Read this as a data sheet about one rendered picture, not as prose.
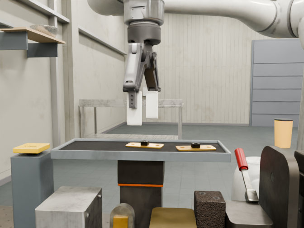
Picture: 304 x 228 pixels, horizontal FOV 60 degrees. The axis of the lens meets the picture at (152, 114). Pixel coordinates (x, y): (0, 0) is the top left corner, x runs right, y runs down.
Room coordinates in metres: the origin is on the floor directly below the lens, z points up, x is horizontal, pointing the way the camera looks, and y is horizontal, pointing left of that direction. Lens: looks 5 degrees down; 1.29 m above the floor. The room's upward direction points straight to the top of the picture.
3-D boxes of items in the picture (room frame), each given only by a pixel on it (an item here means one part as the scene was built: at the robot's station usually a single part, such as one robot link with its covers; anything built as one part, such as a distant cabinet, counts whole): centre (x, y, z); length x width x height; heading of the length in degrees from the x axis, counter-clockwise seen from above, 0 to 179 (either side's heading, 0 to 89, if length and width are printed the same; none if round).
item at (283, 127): (5.95, -2.99, 0.32); 0.39 x 0.39 x 0.64
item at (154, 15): (0.60, 0.02, 1.46); 0.09 x 0.09 x 0.06
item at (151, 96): (0.67, 0.00, 1.25); 0.03 x 0.01 x 0.07; 75
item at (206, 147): (0.58, -0.10, 1.17); 0.08 x 0.04 x 0.01; 95
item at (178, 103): (5.76, 0.40, 0.55); 2.15 x 0.84 x 1.11; 82
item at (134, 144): (0.60, 0.02, 1.17); 0.08 x 0.04 x 0.01; 75
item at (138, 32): (0.60, 0.02, 1.39); 0.08 x 0.07 x 0.09; 165
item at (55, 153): (0.59, 0.02, 1.16); 0.37 x 0.14 x 0.02; 86
